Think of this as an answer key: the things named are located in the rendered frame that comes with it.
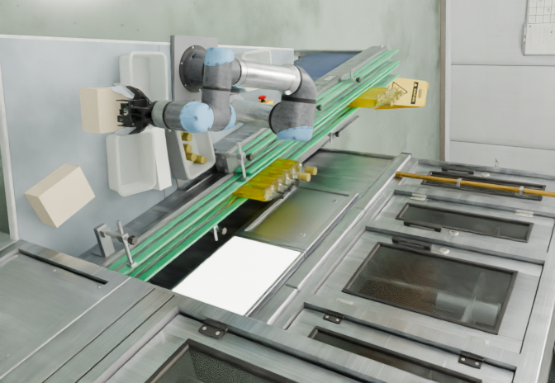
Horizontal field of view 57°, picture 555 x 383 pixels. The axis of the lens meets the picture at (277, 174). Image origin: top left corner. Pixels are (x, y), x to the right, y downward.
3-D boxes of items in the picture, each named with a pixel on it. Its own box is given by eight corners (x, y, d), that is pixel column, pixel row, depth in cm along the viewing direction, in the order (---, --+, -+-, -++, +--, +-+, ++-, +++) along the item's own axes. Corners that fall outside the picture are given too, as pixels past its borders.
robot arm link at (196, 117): (216, 134, 130) (193, 134, 123) (184, 130, 136) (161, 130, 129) (217, 102, 129) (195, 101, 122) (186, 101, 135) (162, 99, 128)
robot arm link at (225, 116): (240, 92, 139) (214, 90, 129) (236, 133, 141) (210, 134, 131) (218, 89, 143) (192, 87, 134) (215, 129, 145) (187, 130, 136)
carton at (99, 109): (79, 87, 142) (97, 89, 138) (125, 86, 155) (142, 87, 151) (83, 131, 144) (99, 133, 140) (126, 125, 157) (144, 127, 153)
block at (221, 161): (215, 172, 218) (229, 174, 215) (211, 153, 214) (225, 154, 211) (220, 169, 221) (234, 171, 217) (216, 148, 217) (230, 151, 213)
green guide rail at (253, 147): (232, 156, 215) (248, 158, 211) (232, 153, 215) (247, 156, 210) (387, 50, 343) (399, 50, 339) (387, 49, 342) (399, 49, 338)
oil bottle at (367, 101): (344, 106, 300) (390, 110, 285) (343, 97, 297) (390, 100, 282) (348, 103, 304) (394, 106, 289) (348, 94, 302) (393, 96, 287)
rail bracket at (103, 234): (92, 257, 173) (138, 273, 161) (77, 215, 166) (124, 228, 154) (103, 250, 177) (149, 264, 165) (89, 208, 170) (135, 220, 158)
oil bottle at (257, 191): (229, 195, 217) (270, 203, 206) (226, 183, 215) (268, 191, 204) (236, 189, 221) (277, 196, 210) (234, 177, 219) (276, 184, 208)
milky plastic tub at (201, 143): (173, 178, 206) (189, 182, 201) (160, 127, 196) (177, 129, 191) (201, 161, 218) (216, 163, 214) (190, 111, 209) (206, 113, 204)
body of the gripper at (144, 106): (114, 98, 136) (145, 101, 129) (139, 96, 143) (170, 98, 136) (116, 126, 137) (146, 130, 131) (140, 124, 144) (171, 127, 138)
